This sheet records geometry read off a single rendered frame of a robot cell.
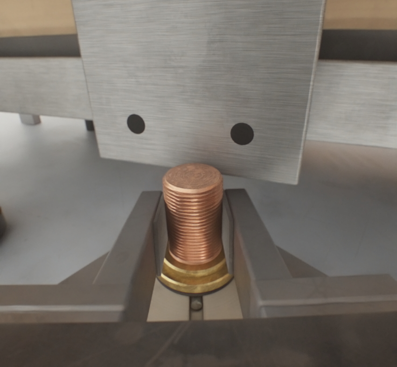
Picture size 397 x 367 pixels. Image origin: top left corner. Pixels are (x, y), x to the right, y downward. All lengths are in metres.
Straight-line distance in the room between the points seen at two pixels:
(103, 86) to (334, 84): 0.13
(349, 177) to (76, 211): 0.36
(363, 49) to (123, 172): 0.33
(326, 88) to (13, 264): 0.30
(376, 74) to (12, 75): 0.28
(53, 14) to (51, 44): 0.03
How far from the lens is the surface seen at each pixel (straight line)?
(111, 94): 0.17
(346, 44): 0.23
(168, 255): 0.16
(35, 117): 0.74
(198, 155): 0.15
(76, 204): 0.37
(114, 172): 0.43
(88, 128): 0.63
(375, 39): 0.24
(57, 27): 0.32
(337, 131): 0.19
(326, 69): 0.19
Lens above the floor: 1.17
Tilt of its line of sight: 27 degrees up
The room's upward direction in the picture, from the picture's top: 179 degrees clockwise
